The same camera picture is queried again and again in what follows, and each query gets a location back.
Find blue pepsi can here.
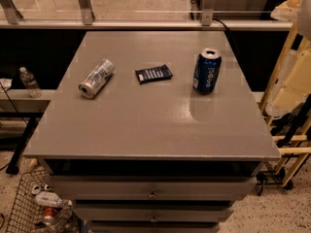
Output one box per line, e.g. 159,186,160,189
193,48,222,94

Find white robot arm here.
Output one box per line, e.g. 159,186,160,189
297,0,311,41

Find silver energy drink can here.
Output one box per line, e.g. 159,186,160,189
79,59,114,99

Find silver can in basket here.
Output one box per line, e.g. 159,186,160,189
31,184,42,195

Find red can in basket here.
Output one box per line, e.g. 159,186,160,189
43,207,57,225

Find grey drawer cabinet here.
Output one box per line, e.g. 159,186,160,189
25,31,280,233

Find dark blue snack packet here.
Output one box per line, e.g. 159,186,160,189
135,64,173,84

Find clear plastic water bottle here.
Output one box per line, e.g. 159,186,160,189
19,67,42,98

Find black side table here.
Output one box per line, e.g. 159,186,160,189
0,89,54,175

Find white bottle in basket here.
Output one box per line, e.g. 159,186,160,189
35,191,72,208

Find black power cable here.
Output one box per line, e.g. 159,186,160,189
212,17,241,56

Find black wire basket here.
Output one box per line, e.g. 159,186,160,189
6,170,80,233

